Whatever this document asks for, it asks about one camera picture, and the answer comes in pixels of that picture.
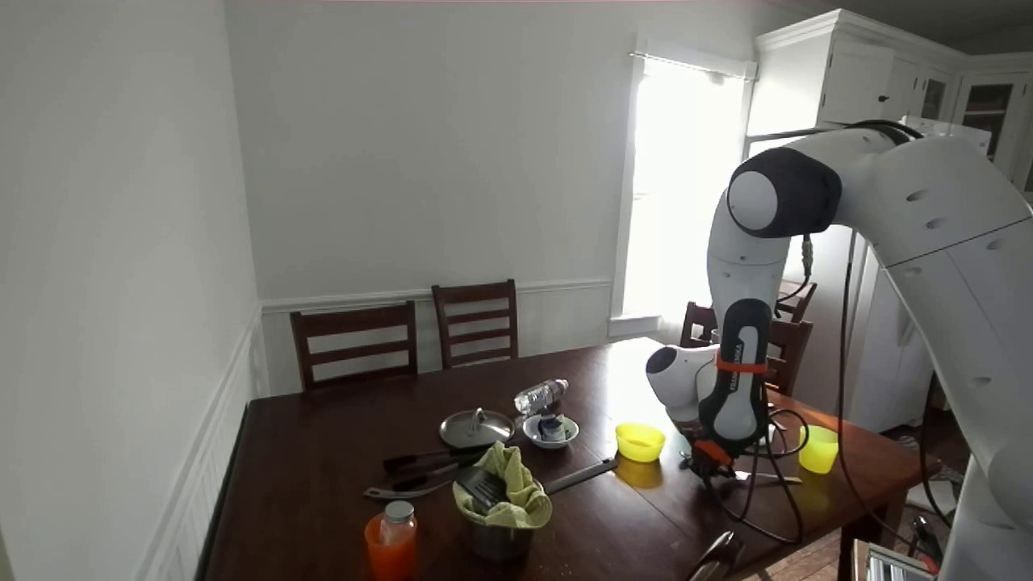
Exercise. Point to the black spatula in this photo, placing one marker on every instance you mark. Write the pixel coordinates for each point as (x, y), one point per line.
(432, 462)

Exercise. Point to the dark wooden chair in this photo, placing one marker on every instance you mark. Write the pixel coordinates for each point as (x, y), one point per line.
(803, 299)
(472, 292)
(792, 357)
(356, 324)

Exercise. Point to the yellow plastic bowl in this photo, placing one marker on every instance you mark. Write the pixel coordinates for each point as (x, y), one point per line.
(642, 440)

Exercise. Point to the yellow cloth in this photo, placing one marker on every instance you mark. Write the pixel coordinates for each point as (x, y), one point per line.
(519, 485)

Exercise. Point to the orange juice bottle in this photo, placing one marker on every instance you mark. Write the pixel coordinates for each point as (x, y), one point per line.
(391, 542)

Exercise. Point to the silver pot lid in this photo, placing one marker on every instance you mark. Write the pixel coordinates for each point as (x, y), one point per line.
(472, 426)

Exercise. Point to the silver metal fork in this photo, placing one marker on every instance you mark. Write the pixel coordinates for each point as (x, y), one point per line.
(776, 483)

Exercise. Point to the clear plastic water bottle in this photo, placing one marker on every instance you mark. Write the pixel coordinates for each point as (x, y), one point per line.
(542, 394)

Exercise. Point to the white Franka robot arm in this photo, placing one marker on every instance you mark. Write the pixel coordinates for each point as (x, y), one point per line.
(946, 238)

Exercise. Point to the translucent green plastic cup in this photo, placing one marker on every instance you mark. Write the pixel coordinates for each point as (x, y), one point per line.
(817, 454)

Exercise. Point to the small metal saucepan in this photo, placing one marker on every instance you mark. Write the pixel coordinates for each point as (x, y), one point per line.
(499, 542)

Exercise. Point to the white cabinet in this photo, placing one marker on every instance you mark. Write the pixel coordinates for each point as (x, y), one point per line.
(859, 76)

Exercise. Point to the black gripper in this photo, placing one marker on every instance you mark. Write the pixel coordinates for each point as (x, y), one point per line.
(712, 457)

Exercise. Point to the bright window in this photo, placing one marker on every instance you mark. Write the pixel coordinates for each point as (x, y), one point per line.
(679, 194)

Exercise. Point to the silver metal spoon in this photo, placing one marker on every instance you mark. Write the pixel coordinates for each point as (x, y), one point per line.
(776, 472)

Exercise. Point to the black ladle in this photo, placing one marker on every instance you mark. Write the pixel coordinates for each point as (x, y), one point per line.
(416, 485)

